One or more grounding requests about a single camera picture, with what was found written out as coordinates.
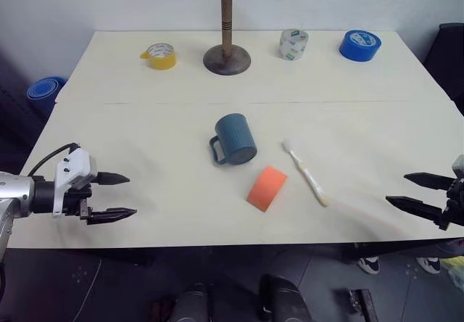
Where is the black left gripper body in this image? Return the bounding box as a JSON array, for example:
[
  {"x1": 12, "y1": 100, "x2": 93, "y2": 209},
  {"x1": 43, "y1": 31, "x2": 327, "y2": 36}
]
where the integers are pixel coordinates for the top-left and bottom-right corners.
[{"x1": 63, "y1": 181, "x2": 94, "y2": 226}]

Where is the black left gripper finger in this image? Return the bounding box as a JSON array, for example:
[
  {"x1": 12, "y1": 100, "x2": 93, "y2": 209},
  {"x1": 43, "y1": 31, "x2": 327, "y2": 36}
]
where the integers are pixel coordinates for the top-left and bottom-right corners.
[
  {"x1": 86, "y1": 207, "x2": 138, "y2": 226},
  {"x1": 96, "y1": 171, "x2": 131, "y2": 187}
]

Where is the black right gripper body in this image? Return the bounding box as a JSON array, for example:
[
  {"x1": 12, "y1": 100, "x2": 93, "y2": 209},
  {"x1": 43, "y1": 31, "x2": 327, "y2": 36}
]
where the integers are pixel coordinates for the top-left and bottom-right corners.
[{"x1": 438, "y1": 176, "x2": 464, "y2": 231}]

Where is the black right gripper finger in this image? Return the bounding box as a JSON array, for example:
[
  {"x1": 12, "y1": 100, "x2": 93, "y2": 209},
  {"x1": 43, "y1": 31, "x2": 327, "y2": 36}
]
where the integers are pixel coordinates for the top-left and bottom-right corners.
[
  {"x1": 403, "y1": 171, "x2": 455, "y2": 192},
  {"x1": 385, "y1": 195, "x2": 445, "y2": 223}
]

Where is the white and black sneaker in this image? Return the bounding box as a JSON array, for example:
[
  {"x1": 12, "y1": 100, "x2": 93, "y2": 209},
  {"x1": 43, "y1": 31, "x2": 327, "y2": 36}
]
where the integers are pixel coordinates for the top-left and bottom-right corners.
[
  {"x1": 357, "y1": 255, "x2": 381, "y2": 275},
  {"x1": 415, "y1": 256, "x2": 442, "y2": 274}
]

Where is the white toothbrush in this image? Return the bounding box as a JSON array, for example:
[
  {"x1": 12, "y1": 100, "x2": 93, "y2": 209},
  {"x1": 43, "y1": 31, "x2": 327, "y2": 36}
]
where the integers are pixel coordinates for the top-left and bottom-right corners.
[{"x1": 281, "y1": 139, "x2": 330, "y2": 208}]

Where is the teal ribbed plastic mug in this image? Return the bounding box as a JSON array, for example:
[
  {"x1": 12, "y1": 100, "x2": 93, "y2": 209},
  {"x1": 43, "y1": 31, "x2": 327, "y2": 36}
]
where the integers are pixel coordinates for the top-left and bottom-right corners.
[{"x1": 208, "y1": 113, "x2": 259, "y2": 168}]

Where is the yellow tape roll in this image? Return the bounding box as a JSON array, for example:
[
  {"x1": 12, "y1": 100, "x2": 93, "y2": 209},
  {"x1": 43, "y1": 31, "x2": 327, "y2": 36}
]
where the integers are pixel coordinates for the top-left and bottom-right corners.
[{"x1": 139, "y1": 43, "x2": 178, "y2": 71}]

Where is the orange soap block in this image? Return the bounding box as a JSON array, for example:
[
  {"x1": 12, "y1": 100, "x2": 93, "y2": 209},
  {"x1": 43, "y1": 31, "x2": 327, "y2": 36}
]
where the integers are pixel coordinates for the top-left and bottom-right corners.
[{"x1": 246, "y1": 165, "x2": 289, "y2": 214}]

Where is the blue tape roll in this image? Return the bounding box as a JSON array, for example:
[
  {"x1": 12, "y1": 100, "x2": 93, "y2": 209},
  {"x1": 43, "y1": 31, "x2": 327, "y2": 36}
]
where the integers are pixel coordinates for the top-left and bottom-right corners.
[{"x1": 338, "y1": 29, "x2": 383, "y2": 63}]

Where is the dark wooden hat stand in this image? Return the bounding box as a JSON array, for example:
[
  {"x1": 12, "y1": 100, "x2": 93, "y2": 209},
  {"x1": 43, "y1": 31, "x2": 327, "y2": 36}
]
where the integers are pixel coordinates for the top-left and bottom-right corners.
[{"x1": 202, "y1": 0, "x2": 252, "y2": 76}]

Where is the clear tape roll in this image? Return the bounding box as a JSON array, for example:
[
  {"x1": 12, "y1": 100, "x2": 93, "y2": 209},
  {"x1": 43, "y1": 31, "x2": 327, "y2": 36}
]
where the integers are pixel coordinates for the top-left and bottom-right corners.
[{"x1": 278, "y1": 28, "x2": 310, "y2": 62}]

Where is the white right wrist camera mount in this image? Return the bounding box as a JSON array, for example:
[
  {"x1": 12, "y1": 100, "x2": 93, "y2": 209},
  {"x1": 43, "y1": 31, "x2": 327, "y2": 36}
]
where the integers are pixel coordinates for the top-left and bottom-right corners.
[{"x1": 451, "y1": 154, "x2": 464, "y2": 180}]

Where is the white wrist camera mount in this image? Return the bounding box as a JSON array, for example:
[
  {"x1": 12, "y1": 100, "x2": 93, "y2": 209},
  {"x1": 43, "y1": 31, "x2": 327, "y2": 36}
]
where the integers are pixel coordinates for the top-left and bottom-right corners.
[
  {"x1": 451, "y1": 154, "x2": 464, "y2": 180},
  {"x1": 51, "y1": 148, "x2": 99, "y2": 218}
]

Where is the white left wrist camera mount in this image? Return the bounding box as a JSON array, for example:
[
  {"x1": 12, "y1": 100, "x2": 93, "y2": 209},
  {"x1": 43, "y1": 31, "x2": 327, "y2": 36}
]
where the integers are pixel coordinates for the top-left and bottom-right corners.
[{"x1": 51, "y1": 148, "x2": 99, "y2": 218}]

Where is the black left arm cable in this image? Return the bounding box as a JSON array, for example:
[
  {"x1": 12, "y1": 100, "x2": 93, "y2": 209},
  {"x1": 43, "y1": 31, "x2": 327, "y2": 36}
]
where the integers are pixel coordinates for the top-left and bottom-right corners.
[{"x1": 27, "y1": 141, "x2": 83, "y2": 178}]

